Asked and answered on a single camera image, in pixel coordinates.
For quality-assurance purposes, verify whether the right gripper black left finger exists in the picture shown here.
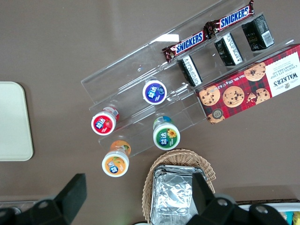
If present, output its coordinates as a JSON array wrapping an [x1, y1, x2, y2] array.
[[0, 173, 88, 225]]

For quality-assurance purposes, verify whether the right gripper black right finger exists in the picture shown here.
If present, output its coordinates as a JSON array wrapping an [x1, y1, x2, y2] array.
[[187, 173, 289, 225]]

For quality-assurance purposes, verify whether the light wicker basket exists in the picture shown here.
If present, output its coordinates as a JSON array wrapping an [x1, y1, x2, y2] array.
[[142, 148, 216, 225]]

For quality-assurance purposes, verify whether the white snack tray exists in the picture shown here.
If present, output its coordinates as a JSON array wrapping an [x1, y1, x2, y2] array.
[[235, 198, 300, 225]]

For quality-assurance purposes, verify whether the beige plastic tray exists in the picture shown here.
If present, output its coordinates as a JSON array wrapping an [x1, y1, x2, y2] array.
[[0, 81, 34, 162]]

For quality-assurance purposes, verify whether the aluminium foil container stack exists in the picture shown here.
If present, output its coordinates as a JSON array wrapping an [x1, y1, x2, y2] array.
[[150, 165, 208, 225]]

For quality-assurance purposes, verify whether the teal snack pack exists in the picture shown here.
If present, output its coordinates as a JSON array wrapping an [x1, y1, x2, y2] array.
[[284, 211, 295, 225]]

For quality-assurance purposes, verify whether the orange gum jar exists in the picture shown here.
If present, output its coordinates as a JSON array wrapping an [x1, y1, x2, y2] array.
[[101, 140, 132, 178]]

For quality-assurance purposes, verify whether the green gum jar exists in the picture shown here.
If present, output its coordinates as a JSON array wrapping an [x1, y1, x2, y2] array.
[[152, 116, 181, 151]]

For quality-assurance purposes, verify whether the red gum jar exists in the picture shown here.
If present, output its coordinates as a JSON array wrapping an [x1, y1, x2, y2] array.
[[90, 106, 120, 136]]

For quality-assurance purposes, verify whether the red Walkers cookie box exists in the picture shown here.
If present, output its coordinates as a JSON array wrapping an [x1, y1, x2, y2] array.
[[195, 43, 300, 125]]

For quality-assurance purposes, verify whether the blue gum jar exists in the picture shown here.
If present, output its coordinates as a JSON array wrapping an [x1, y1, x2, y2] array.
[[142, 79, 168, 105]]

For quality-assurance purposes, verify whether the small black box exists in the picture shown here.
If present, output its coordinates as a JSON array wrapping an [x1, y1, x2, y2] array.
[[214, 32, 243, 67], [241, 14, 275, 53], [177, 54, 203, 88]]

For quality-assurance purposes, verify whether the clear acrylic stepped stand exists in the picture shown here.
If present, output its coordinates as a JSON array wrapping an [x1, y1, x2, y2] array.
[[147, 0, 297, 94], [81, 42, 208, 158]]

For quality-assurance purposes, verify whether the Snickers bar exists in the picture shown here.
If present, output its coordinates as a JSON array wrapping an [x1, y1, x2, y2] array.
[[161, 30, 212, 63], [203, 0, 255, 36]]

